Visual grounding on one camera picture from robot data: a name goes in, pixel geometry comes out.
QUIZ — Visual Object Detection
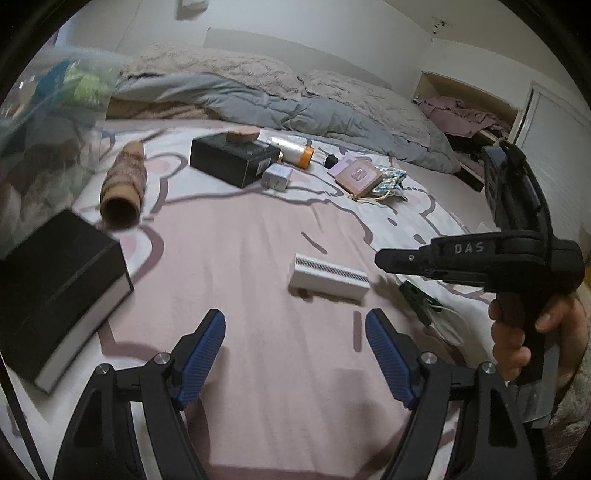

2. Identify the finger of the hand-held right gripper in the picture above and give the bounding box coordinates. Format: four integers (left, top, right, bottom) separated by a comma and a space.
374, 236, 440, 280

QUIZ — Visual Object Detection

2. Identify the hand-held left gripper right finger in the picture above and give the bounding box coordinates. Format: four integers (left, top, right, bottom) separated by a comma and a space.
365, 308, 539, 480

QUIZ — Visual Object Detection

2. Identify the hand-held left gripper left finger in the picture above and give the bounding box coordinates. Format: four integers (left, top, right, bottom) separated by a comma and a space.
53, 308, 227, 480

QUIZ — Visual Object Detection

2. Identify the long white box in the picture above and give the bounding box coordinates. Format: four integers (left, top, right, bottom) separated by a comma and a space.
288, 252, 371, 305

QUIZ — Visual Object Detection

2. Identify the carved wooden coaster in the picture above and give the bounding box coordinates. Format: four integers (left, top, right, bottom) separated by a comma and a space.
336, 159, 384, 195

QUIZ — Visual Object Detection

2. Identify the white charger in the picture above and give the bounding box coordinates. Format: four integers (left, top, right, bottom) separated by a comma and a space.
261, 162, 294, 192

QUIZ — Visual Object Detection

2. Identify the clear storage bin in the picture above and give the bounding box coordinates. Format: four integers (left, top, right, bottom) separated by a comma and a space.
0, 46, 121, 259

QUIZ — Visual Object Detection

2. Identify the person's right forearm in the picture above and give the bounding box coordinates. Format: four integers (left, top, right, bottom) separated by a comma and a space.
512, 369, 591, 480

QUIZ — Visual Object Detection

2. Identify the person's right hand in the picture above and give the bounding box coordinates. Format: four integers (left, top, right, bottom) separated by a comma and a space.
488, 293, 591, 402

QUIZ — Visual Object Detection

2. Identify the green packet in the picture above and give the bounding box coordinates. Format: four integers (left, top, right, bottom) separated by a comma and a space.
399, 279, 439, 326

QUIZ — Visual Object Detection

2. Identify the purple box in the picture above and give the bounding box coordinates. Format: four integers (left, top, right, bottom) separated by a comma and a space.
327, 157, 370, 181

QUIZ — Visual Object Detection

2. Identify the pink patterned bed sheet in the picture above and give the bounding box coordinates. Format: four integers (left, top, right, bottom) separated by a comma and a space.
0, 117, 509, 480

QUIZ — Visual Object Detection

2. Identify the pile of pink clothes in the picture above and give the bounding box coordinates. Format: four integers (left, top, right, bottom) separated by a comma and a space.
418, 95, 502, 139

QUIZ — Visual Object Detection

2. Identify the large black box white edge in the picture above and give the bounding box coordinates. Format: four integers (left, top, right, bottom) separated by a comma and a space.
0, 210, 134, 394

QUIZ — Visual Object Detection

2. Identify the white thread spool orange cap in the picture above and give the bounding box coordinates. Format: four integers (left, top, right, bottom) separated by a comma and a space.
259, 130, 315, 169

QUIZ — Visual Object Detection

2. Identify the grey duvet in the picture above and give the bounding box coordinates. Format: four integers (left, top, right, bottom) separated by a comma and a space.
113, 74, 460, 174

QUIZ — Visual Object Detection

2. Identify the beige textured pillow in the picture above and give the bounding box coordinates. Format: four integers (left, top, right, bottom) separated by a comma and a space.
121, 44, 305, 99
302, 69, 428, 139

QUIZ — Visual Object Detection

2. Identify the white wooden shelf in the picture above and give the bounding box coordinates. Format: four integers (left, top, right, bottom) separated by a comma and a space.
411, 71, 525, 192

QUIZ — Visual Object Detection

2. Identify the cardboard tube with twine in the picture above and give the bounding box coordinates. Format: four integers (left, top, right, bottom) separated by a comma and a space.
100, 142, 148, 232

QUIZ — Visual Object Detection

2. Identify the black box with barcode label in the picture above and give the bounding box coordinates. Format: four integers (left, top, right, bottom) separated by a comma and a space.
190, 134, 281, 189

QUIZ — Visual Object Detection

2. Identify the brown fuzzy blanket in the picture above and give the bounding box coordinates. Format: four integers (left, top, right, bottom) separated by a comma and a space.
107, 99, 232, 121

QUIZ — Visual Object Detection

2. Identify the green polka dot pouch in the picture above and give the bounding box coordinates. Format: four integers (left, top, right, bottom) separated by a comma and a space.
62, 65, 116, 108

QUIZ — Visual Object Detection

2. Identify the blue packet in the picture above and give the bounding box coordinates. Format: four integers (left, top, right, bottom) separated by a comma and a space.
39, 62, 70, 100

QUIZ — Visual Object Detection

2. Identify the crochet drawstring pouch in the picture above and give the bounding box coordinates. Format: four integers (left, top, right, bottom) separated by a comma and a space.
348, 166, 409, 204

